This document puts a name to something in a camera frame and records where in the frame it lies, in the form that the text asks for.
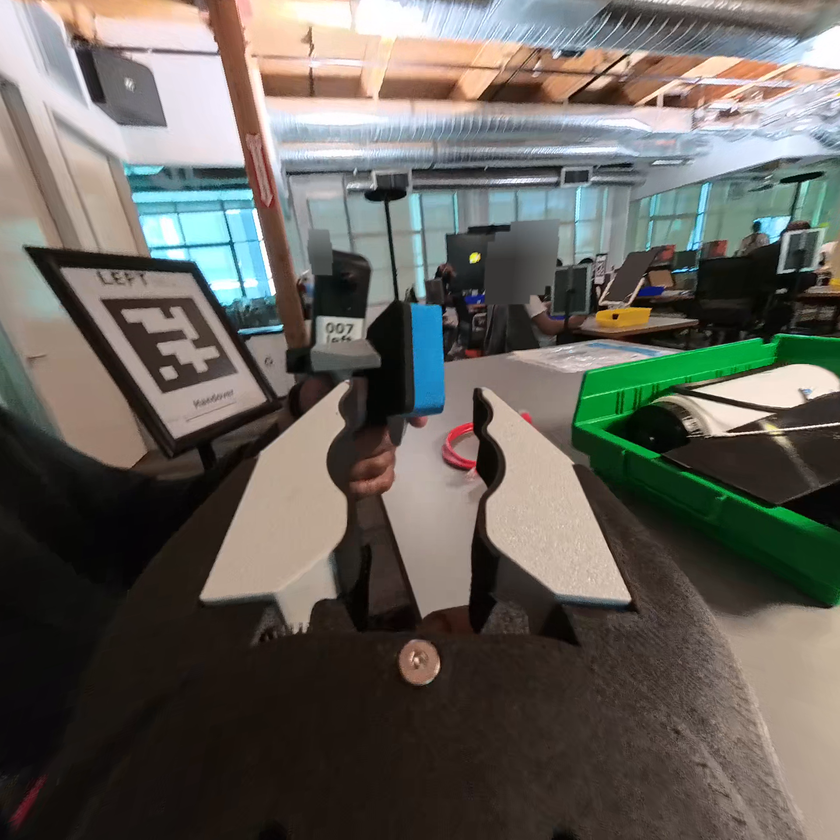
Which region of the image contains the blue black sponge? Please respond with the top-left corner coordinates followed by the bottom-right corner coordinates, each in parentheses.
top-left (365, 299), bottom-right (448, 422)

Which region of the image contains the black office chair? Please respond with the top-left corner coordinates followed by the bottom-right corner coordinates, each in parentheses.
top-left (691, 251), bottom-right (783, 330)

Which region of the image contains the wooden post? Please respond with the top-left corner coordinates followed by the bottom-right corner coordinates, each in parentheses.
top-left (205, 0), bottom-right (314, 357)

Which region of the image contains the grey-backed monitor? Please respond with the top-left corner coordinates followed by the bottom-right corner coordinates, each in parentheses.
top-left (549, 261), bottom-right (594, 319)

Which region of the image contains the black monitor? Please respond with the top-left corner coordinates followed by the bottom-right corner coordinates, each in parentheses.
top-left (445, 225), bottom-right (514, 294)

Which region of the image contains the clear bag of papers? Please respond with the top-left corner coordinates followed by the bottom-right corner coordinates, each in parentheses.
top-left (507, 339), bottom-right (681, 376)

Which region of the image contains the wooden desk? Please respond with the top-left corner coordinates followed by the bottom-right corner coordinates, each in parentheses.
top-left (570, 315), bottom-right (701, 343)

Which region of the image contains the white-framed monitor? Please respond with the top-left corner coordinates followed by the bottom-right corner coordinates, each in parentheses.
top-left (776, 225), bottom-right (828, 277)

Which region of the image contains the white cylinder with black cap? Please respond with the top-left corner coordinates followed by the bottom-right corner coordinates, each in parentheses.
top-left (622, 361), bottom-right (840, 455)

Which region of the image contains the black cable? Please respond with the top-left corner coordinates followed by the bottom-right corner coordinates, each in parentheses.
top-left (671, 382), bottom-right (783, 417)

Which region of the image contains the black sheet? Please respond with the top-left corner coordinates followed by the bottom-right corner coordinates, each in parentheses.
top-left (661, 392), bottom-right (840, 508)

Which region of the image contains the large silver air duct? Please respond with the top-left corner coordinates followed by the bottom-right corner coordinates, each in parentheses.
top-left (406, 0), bottom-right (840, 64)

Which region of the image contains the white low cabinet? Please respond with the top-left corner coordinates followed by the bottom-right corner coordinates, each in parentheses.
top-left (241, 327), bottom-right (294, 399)

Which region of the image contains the black-framed marker sign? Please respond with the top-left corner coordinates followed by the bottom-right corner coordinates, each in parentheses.
top-left (24, 245), bottom-right (284, 462)

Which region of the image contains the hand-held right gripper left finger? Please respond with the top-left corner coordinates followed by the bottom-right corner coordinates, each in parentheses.
top-left (199, 381), bottom-right (351, 631)

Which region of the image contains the person's left hand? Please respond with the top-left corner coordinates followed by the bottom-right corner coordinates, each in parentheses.
top-left (350, 415), bottom-right (429, 497)

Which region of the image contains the red arrow sign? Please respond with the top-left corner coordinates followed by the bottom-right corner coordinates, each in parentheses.
top-left (243, 130), bottom-right (278, 212)

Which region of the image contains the small cream-framed board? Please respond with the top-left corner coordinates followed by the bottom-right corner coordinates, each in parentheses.
top-left (597, 247), bottom-right (662, 309)

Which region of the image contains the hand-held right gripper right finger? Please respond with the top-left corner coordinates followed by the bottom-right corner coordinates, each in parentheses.
top-left (470, 387), bottom-right (634, 634)

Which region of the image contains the small yellow bin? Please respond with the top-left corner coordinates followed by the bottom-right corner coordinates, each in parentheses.
top-left (594, 306), bottom-right (654, 330)

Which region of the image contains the green plastic bin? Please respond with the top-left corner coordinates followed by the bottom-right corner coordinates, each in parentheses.
top-left (570, 332), bottom-right (840, 607)

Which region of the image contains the red network cable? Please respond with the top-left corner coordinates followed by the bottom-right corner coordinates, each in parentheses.
top-left (440, 409), bottom-right (535, 475)

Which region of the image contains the black wall speaker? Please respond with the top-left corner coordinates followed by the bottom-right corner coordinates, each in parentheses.
top-left (74, 45), bottom-right (169, 130)

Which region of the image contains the slim silver air duct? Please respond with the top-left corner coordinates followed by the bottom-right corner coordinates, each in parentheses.
top-left (264, 97), bottom-right (711, 173)

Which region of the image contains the black disc-top floor stand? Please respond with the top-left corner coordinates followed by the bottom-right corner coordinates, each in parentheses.
top-left (778, 171), bottom-right (826, 228)
top-left (363, 188), bottom-right (412, 304)

